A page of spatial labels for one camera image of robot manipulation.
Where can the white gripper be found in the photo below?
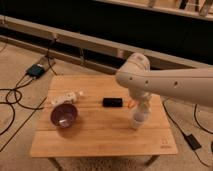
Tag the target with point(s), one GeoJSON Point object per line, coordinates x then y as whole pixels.
{"type": "Point", "coordinates": [142, 99]}

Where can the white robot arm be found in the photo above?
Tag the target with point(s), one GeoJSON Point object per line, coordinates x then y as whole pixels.
{"type": "Point", "coordinates": [192, 85]}

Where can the orange carrot toy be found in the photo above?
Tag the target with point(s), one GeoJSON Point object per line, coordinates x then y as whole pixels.
{"type": "Point", "coordinates": [131, 104]}

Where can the black rectangular block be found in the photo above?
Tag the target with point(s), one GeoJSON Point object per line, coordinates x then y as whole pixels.
{"type": "Point", "coordinates": [112, 102]}

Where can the black power adapter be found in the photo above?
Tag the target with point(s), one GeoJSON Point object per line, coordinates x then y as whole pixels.
{"type": "Point", "coordinates": [192, 142]}

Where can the wooden folding table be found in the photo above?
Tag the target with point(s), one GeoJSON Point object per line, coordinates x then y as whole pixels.
{"type": "Point", "coordinates": [101, 131]}

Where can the purple bowl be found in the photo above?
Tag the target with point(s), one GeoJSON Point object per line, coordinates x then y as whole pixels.
{"type": "Point", "coordinates": [64, 115]}

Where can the black power box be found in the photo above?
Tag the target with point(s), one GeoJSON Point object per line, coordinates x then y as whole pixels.
{"type": "Point", "coordinates": [35, 71]}

